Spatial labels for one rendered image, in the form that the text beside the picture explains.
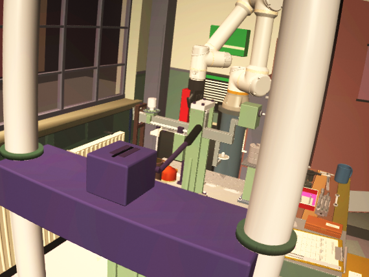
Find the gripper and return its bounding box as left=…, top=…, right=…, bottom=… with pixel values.
left=187, top=78, right=207, bottom=101

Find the grey weighbeam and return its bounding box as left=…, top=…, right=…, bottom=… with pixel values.
left=139, top=111, right=241, bottom=145

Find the white lock pin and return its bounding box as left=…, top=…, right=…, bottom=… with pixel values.
left=145, top=97, right=161, bottom=115

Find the brown wooden stand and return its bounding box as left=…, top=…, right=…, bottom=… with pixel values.
left=133, top=103, right=147, bottom=148

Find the green weighbeam machine body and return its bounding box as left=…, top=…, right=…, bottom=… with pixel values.
left=139, top=99, right=263, bottom=207

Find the grey check weight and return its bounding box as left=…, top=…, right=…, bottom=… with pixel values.
left=248, top=142, right=261, bottom=162

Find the grey wrench set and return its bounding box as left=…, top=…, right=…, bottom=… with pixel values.
left=315, top=188, right=333, bottom=217

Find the white louvred vent panel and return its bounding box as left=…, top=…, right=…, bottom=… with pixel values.
left=203, top=73, right=232, bottom=104

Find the red tall box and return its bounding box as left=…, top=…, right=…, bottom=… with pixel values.
left=179, top=88, right=193, bottom=124

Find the orange red dome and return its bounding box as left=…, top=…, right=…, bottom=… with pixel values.
left=160, top=165, right=177, bottom=183

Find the cream radiator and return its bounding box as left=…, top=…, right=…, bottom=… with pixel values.
left=0, top=130, right=126, bottom=274

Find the dark framed window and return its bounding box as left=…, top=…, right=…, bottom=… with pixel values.
left=0, top=0, right=133, bottom=116

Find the black hand tool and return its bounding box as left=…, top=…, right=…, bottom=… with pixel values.
left=306, top=169, right=335, bottom=183

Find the purple press with white columns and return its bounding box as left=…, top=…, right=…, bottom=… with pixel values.
left=0, top=0, right=342, bottom=277

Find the red box with pink label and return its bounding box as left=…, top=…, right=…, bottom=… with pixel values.
left=298, top=186, right=320, bottom=210

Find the blue mug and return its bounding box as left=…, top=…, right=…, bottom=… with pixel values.
left=333, top=163, right=353, bottom=184

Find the orange flat case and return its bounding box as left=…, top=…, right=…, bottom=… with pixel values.
left=304, top=215, right=344, bottom=239

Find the yellow clipboard with paper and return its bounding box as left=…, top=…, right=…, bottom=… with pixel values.
left=283, top=227, right=346, bottom=273

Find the green wall sign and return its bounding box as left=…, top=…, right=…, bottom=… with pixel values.
left=209, top=25, right=251, bottom=58

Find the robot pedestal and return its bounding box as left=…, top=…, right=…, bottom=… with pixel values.
left=214, top=104, right=247, bottom=179

